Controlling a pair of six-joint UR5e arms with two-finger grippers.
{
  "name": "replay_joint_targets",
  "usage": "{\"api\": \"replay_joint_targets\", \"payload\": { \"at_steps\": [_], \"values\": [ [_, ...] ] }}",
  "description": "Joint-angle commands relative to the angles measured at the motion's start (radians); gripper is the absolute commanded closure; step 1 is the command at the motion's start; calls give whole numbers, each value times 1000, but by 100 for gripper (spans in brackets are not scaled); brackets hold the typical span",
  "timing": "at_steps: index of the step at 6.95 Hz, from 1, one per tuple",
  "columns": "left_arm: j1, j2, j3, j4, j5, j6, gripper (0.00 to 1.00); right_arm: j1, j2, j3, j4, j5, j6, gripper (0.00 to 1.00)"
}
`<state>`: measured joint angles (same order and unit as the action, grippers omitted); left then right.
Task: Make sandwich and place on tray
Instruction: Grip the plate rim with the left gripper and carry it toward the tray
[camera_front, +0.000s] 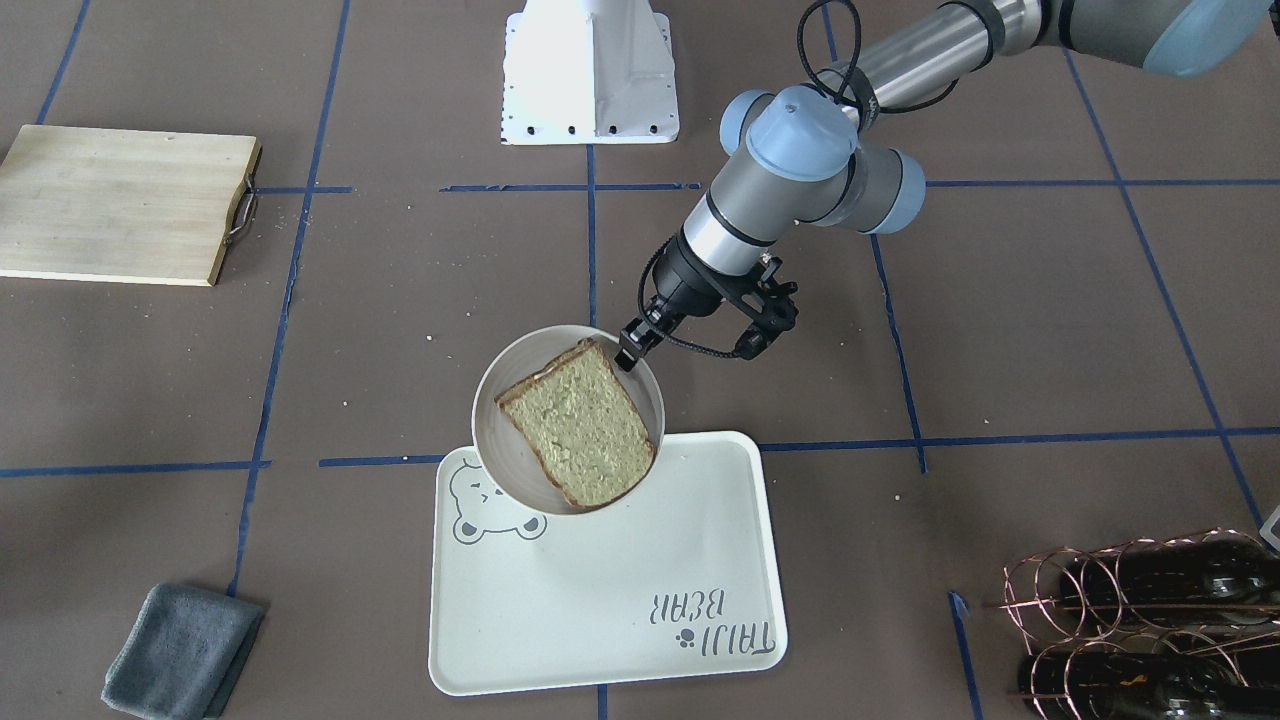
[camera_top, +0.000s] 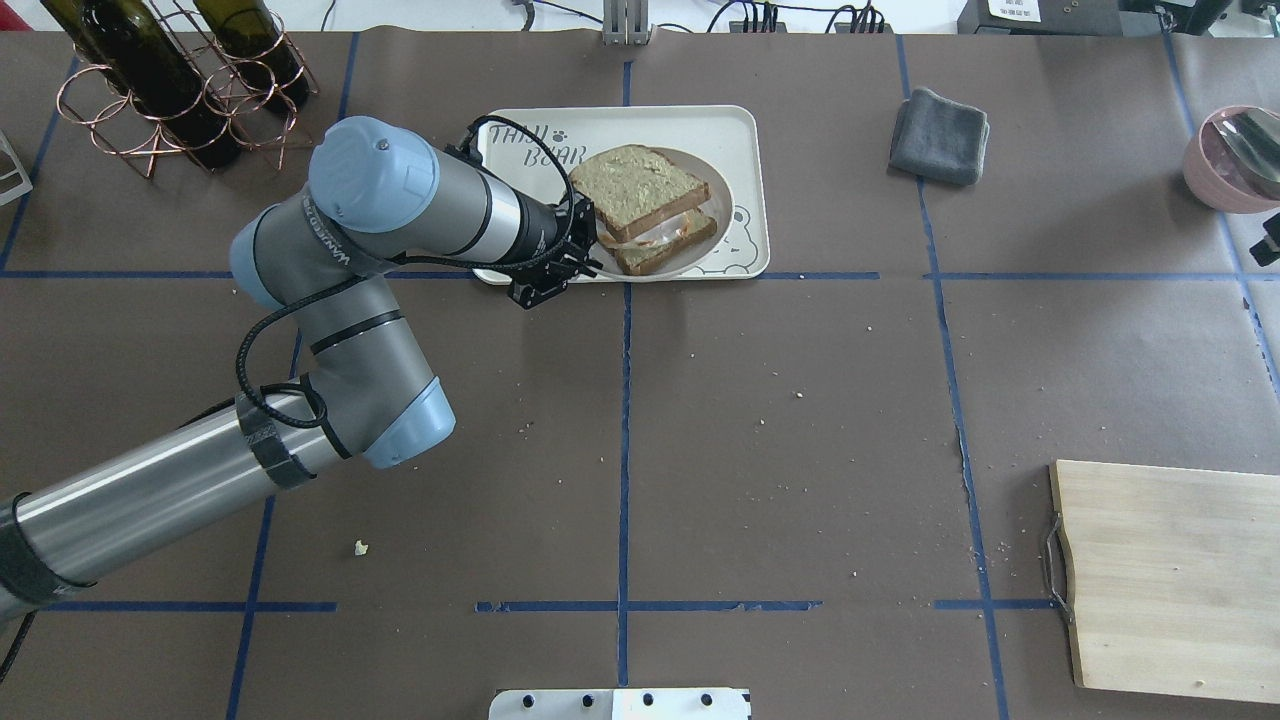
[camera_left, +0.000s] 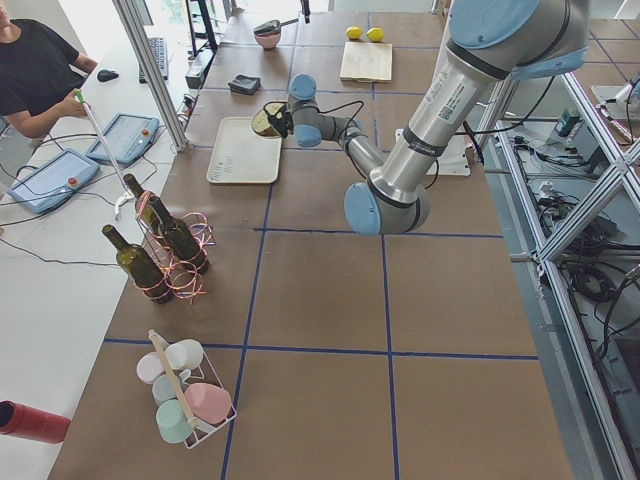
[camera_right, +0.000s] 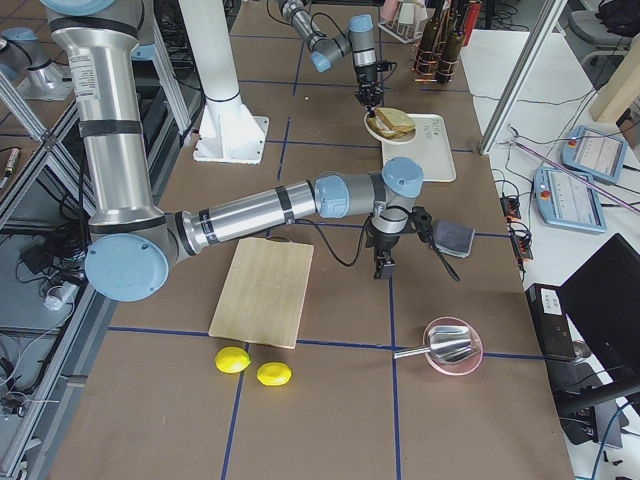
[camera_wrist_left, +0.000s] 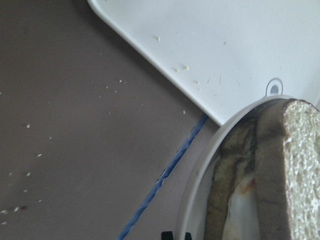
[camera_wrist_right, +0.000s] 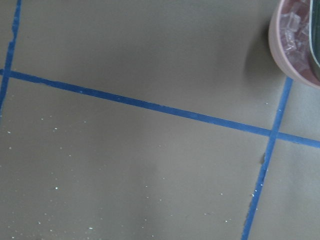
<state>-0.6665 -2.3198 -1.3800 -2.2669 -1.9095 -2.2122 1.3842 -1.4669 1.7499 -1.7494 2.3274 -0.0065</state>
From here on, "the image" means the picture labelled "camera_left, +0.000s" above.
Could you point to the dark wine bottle rear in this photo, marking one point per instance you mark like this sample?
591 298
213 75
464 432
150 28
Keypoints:
144 212

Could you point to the blue teach pendant near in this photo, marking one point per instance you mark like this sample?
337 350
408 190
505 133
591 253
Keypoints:
55 182

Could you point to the cream bear tray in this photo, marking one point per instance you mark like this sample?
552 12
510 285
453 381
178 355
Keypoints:
241 156

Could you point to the mint green cup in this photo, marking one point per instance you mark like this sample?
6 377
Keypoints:
172 422

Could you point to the dark wine bottle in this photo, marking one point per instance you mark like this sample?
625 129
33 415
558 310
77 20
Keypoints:
178 236
141 268
144 212

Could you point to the person in black shirt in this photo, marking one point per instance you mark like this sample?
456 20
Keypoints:
40 74

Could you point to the wooden cutting board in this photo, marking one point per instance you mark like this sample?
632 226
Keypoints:
367 62

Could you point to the aluminium frame post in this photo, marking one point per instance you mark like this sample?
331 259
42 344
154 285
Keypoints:
132 23

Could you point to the yellow lemon right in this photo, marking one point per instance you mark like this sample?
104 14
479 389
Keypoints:
376 34

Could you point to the steel scoop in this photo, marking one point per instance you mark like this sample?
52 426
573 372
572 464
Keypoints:
267 26

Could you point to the grey cup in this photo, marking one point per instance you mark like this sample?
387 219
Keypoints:
162 390

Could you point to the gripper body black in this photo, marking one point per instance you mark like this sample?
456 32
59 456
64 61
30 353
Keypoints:
278 120

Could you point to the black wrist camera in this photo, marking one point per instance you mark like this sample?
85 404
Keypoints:
275 112

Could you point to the white pink stick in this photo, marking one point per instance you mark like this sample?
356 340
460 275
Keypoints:
127 195

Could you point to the red cylinder bottle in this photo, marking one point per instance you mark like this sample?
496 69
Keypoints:
30 423

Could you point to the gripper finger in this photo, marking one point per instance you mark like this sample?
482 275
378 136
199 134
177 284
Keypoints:
305 9

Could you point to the white cup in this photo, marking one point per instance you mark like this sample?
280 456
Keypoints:
184 354

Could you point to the light pink cup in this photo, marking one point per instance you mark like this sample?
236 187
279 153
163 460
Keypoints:
149 368

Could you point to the dark wine bottle front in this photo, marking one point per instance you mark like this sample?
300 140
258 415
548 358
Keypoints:
178 236

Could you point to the pink plastic bowl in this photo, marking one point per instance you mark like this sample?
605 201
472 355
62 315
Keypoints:
267 38

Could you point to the black computer mouse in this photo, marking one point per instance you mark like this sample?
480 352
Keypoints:
105 75

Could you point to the salmon pink cup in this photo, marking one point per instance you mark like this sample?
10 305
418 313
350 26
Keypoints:
209 402

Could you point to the grey folded cloth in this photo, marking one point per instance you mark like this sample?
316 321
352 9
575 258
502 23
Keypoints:
243 84

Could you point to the black keyboard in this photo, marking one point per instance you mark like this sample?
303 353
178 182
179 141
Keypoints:
159 50

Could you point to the white round plate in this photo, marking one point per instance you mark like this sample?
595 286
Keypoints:
261 126

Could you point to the copper wire bottle rack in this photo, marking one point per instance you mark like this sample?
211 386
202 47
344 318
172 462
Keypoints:
181 276

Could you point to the yellow lemon left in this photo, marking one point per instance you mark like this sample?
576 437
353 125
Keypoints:
354 33

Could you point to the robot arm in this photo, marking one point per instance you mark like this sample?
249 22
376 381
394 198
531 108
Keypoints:
488 42

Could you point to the yellow lemon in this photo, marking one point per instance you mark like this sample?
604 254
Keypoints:
354 33
376 34

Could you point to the white wire cup rack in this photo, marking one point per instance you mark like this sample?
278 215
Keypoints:
181 380

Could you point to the blue teach pendant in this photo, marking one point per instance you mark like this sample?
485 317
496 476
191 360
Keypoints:
55 182
128 136

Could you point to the blue teach pendant far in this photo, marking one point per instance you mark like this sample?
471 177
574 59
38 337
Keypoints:
128 136

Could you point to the bread slice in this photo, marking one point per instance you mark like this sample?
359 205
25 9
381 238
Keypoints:
270 121

